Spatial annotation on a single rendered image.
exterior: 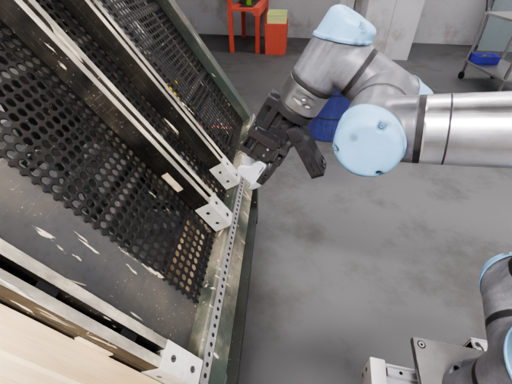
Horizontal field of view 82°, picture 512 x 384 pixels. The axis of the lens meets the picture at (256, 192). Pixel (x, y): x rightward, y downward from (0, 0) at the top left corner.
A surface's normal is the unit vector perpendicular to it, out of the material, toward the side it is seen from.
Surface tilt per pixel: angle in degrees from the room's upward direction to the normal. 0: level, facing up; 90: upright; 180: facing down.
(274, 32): 90
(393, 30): 90
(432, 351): 0
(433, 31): 90
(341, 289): 0
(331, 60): 84
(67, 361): 57
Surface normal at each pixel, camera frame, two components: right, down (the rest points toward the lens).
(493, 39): -0.21, 0.49
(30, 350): 0.83, -0.38
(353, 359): 0.00, -0.77
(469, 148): -0.41, 0.65
